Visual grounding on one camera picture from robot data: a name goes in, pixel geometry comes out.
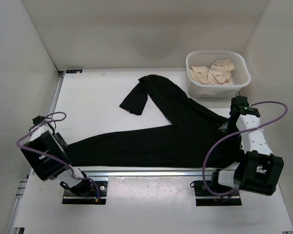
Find beige crumpled garment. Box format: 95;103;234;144
189;58;235;85

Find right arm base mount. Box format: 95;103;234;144
190;170;242;207

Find white plastic basket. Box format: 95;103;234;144
186;50;251;99

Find black trousers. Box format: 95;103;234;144
65;75;241;168

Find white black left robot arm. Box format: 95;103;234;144
16;115;96;196

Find dark label sticker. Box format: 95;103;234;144
65;69;83;74

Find aluminium front rail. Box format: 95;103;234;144
84;169;203;177

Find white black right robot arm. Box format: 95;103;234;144
209;96;284;195

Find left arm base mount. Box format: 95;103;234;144
60;177;108;205

